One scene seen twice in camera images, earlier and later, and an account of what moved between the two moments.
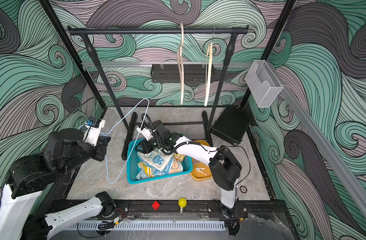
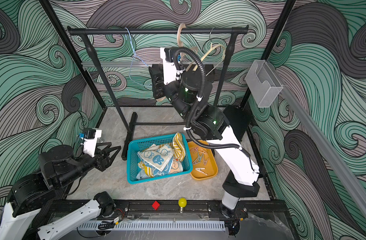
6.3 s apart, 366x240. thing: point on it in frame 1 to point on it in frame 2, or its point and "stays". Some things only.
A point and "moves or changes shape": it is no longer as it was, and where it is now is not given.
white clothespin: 199,169 stays
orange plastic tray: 199,170 stays
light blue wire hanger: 133,142 to 136,56
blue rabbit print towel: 159,161 stays
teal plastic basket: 132,164 stays
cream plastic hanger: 208,68 moves or changes shape
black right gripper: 145,145 to 160,75
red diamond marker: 156,205 stays
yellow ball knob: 182,203 stays
